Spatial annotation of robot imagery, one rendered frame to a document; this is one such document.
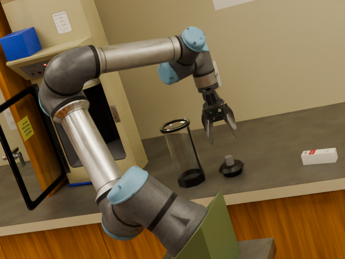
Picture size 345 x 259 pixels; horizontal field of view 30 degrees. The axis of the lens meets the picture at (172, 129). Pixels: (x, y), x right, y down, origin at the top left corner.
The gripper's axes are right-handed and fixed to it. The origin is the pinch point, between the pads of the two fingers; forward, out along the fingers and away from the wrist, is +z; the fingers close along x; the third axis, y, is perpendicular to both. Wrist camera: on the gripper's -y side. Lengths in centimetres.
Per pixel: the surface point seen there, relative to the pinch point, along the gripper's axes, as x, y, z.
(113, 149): -48, -39, 6
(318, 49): 44, -47, -9
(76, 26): -42, -25, -48
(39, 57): -57, -17, -42
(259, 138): 11.5, -26.9, 13.6
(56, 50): -49, -15, -43
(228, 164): -0.8, 1.7, 9.4
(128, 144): -37.7, -23.7, 0.5
